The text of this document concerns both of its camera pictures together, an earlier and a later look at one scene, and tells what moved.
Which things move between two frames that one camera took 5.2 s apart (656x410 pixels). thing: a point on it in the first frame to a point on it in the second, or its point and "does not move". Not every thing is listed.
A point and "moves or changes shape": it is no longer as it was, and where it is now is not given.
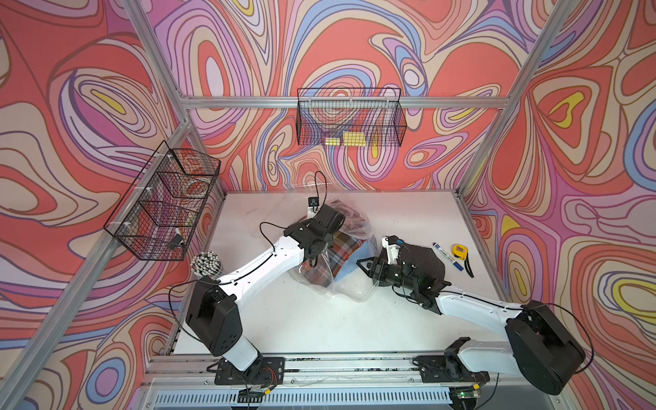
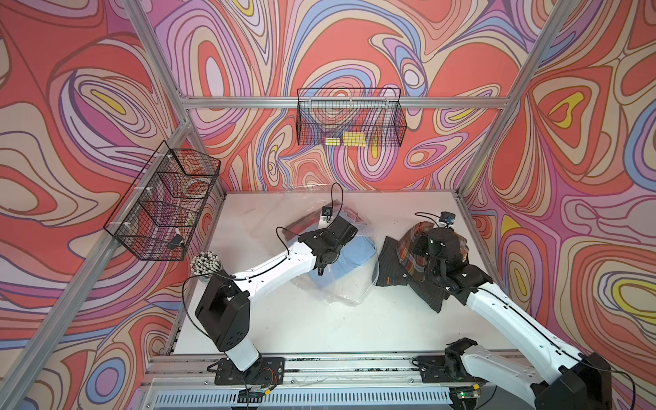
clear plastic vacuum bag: x=336 y=271 moves or changes shape
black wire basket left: x=160 y=215 does not move
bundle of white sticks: x=207 y=263 does not move
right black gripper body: x=393 y=275 to x=420 y=248
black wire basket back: x=350 y=117 does not move
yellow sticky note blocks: x=350 y=138 does not move
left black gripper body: x=329 y=242 to x=335 y=254
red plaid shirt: x=322 y=269 to x=415 y=265
